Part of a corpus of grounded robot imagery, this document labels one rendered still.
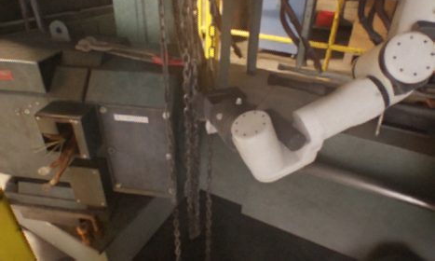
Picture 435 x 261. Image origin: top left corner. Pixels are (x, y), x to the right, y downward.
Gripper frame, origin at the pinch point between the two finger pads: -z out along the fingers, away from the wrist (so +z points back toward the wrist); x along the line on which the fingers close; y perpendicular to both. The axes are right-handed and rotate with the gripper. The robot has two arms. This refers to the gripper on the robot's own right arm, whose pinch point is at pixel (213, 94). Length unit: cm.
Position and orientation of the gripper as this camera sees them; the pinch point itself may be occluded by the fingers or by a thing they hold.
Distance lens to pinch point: 67.1
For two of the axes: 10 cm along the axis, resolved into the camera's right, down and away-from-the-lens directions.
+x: 9.3, -1.6, 3.3
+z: 3.6, 4.9, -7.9
